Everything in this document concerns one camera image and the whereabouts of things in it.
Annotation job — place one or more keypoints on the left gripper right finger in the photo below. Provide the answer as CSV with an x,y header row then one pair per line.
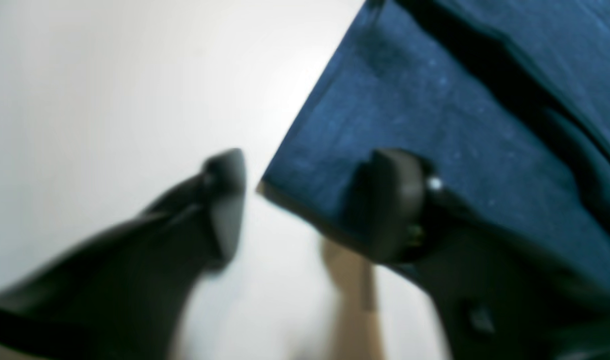
x,y
499,296

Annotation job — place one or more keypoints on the dark blue t-shirt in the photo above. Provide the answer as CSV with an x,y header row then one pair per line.
x,y
508,99

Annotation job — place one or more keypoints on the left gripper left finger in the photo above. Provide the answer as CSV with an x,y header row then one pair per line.
x,y
120,294

